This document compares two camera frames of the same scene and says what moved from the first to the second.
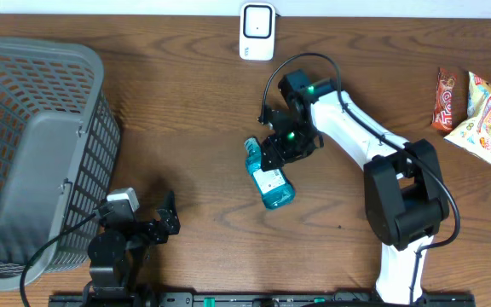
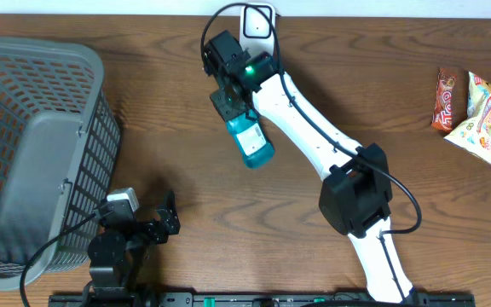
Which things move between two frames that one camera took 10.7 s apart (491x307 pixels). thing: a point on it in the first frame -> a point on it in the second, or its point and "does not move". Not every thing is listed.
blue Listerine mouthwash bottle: (274, 185) -> (251, 139)
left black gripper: (169, 220) does not move
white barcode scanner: (257, 26) does not move
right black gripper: (277, 153) -> (224, 107)
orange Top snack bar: (442, 110) does not move
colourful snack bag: (485, 103) does not move
